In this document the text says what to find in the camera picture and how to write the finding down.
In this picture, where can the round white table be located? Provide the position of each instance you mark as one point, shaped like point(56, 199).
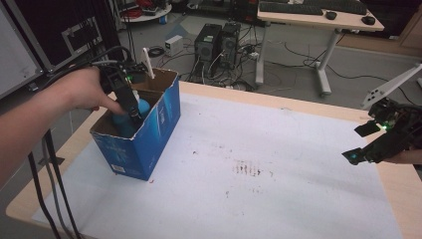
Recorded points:
point(156, 15)

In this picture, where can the black keyboard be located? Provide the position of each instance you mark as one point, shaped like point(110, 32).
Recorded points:
point(345, 6)
point(288, 8)

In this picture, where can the person's right hand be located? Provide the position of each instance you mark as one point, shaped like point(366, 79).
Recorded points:
point(408, 157)

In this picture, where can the white-legged wooden desk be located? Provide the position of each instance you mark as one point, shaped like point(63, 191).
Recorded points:
point(298, 19)

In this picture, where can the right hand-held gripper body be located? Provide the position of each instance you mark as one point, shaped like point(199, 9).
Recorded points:
point(403, 132)

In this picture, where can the blue detergent bottle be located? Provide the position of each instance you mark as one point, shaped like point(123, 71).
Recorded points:
point(122, 127)

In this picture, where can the blue cardboard box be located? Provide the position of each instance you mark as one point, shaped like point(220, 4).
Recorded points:
point(156, 139)

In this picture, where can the person's left hand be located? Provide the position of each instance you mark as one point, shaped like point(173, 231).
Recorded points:
point(86, 88)

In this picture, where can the black computer tower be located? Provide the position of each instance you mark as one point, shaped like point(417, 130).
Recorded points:
point(207, 49)
point(230, 43)

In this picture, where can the white table mat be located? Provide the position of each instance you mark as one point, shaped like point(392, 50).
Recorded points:
point(215, 205)

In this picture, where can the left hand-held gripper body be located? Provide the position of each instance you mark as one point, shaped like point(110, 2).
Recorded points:
point(124, 73)

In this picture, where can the small white device box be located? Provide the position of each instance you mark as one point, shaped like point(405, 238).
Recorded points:
point(174, 45)

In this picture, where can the black case with metal edges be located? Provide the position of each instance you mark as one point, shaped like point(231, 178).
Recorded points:
point(49, 20)

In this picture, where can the black tape strip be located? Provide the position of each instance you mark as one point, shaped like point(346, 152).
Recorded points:
point(53, 160)

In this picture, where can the black computer mouse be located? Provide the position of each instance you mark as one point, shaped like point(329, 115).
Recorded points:
point(368, 20)
point(331, 15)

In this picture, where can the white power strip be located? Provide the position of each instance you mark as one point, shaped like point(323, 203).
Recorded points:
point(253, 55)

